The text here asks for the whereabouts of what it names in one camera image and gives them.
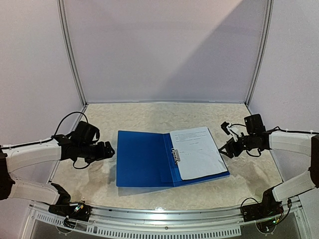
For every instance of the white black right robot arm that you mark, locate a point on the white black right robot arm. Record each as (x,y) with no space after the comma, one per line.
(296,154)

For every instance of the left aluminium corner post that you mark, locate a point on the left aluminium corner post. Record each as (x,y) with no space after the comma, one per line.
(69,51)

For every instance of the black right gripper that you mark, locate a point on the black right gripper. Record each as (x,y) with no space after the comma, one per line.
(234,147)

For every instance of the silver metal folder clip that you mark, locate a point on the silver metal folder clip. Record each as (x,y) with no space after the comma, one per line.
(176,156)

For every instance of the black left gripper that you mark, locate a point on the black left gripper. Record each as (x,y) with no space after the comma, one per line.
(102,154)

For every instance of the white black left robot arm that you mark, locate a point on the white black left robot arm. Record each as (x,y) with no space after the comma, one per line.
(14,157)

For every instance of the aluminium corner post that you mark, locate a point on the aluminium corner post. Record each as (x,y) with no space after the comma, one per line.
(69,51)
(261,51)

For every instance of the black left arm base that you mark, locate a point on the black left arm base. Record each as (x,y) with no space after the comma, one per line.
(65,208)

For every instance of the blue plastic clip folder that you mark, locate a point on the blue plastic clip folder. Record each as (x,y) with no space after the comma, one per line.
(144,159)

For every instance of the aluminium front rail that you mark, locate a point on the aluminium front rail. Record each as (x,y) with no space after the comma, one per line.
(122,223)

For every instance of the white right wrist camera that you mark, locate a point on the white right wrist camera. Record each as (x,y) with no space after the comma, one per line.
(232,130)

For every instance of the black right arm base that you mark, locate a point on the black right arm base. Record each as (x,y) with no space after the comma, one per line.
(253,210)

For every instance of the right aluminium corner post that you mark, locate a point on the right aluminium corner post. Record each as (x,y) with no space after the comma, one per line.
(261,51)

